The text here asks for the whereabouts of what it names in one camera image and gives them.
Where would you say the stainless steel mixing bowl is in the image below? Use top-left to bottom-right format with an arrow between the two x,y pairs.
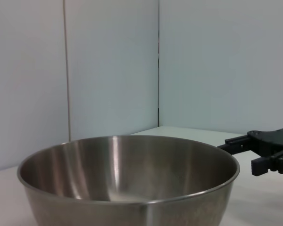
17,135 -> 241,226

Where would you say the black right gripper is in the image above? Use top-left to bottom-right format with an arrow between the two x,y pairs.
216,126 -> 283,176

